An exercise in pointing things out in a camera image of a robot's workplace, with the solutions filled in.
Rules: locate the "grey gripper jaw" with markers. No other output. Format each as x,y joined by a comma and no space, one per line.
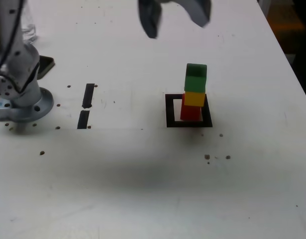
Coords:
197,12

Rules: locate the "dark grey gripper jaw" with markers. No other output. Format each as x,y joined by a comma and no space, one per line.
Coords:
150,22

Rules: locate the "green cube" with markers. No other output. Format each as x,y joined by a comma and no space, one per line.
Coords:
195,83

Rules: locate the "yellow cube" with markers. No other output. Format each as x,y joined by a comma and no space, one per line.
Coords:
194,99

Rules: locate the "red cube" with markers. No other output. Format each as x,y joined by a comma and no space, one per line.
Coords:
190,113

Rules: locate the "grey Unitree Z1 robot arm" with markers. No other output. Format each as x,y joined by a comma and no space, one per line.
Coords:
23,57

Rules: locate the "black tape square outline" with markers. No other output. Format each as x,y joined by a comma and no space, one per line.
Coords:
190,124

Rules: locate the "black tape strip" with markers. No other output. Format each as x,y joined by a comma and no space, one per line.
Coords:
88,97

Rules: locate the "dark embossed tray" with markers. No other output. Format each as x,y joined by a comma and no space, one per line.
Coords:
47,65

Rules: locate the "clear plastic bottle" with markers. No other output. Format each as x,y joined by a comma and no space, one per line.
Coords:
30,30

